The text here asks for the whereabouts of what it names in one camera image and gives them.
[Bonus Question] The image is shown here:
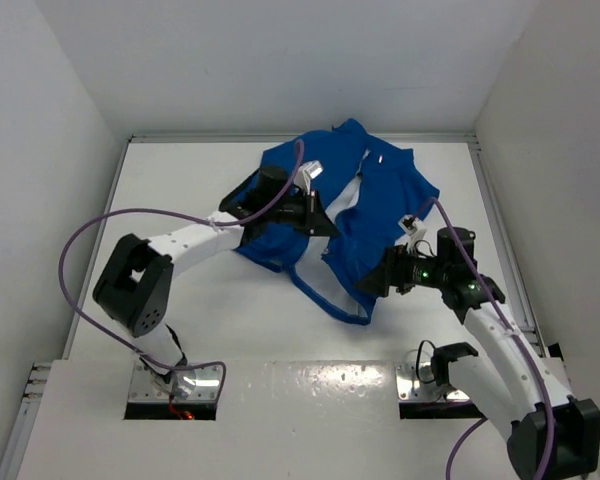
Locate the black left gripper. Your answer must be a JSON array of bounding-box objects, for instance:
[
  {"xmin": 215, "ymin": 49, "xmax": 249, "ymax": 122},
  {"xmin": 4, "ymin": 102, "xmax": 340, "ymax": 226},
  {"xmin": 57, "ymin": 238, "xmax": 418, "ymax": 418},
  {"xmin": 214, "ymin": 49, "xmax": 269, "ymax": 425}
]
[{"xmin": 265, "ymin": 188, "xmax": 339, "ymax": 236}]

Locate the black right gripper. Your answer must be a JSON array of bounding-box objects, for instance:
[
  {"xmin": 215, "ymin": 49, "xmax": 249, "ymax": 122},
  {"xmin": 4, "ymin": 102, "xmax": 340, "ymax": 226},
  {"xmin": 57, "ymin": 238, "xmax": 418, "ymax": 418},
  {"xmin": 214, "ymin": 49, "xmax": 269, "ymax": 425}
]
[{"xmin": 354, "ymin": 242, "xmax": 448, "ymax": 297}]

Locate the blue zip-up jacket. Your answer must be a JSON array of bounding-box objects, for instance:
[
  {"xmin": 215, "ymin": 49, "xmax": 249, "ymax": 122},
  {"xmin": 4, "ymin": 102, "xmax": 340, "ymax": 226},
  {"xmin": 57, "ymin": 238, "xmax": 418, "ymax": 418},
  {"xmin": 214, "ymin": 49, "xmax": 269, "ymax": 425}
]
[{"xmin": 237, "ymin": 119, "xmax": 440, "ymax": 325}]

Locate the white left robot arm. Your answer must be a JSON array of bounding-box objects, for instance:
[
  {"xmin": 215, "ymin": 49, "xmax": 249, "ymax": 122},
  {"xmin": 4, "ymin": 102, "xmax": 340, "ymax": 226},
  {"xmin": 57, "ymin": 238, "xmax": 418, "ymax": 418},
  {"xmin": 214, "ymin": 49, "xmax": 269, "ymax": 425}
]
[{"xmin": 93, "ymin": 161, "xmax": 339, "ymax": 397}]

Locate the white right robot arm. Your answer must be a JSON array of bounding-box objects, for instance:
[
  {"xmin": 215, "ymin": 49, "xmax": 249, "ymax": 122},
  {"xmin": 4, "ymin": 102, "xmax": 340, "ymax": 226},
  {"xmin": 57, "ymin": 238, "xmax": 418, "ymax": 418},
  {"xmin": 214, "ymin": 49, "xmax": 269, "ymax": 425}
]
[{"xmin": 356, "ymin": 227, "xmax": 600, "ymax": 479}]

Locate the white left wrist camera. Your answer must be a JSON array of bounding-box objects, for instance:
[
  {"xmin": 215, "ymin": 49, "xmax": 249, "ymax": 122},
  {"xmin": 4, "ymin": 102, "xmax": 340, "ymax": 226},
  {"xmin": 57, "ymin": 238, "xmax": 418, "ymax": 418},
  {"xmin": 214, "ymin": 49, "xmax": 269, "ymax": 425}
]
[{"xmin": 293, "ymin": 160, "xmax": 323, "ymax": 193}]

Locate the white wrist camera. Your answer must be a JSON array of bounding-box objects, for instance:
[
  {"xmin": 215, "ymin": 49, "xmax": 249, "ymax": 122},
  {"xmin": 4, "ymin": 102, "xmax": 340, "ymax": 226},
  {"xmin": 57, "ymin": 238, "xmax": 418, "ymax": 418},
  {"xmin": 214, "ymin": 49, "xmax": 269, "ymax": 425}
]
[
  {"xmin": 293, "ymin": 160, "xmax": 323, "ymax": 193},
  {"xmin": 398, "ymin": 215, "xmax": 427, "ymax": 241}
]

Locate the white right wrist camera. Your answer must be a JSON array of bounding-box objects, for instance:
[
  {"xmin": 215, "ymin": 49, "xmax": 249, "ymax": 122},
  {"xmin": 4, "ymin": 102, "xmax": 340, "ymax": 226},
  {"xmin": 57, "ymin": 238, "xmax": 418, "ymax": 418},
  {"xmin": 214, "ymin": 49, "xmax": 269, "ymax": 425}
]
[{"xmin": 398, "ymin": 215, "xmax": 427, "ymax": 241}]

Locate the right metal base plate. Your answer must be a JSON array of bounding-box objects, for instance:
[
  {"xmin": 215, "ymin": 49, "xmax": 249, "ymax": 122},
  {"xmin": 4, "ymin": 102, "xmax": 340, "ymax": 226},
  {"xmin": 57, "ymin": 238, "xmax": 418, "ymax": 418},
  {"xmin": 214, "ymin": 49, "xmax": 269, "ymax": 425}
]
[{"xmin": 395, "ymin": 361, "xmax": 470, "ymax": 403}]

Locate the metal base plate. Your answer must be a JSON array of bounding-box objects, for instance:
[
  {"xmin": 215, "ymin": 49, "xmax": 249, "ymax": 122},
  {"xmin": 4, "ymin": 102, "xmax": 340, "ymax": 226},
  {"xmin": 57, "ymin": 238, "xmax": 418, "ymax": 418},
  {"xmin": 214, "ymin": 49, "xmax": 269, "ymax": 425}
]
[
  {"xmin": 395, "ymin": 361, "xmax": 470, "ymax": 403},
  {"xmin": 128, "ymin": 363, "xmax": 224, "ymax": 404}
]

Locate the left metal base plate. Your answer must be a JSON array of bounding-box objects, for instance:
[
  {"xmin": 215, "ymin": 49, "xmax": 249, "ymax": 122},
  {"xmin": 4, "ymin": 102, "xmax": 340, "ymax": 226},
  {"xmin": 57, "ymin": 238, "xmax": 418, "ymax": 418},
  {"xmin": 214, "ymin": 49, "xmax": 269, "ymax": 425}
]
[{"xmin": 128, "ymin": 363, "xmax": 224, "ymax": 404}]

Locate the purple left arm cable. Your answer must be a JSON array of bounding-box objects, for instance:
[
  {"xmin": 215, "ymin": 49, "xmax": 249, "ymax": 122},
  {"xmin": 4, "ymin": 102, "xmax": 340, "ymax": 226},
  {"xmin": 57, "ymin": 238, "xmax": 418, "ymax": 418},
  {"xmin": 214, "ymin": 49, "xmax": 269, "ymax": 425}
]
[{"xmin": 59, "ymin": 138, "xmax": 306, "ymax": 396}]

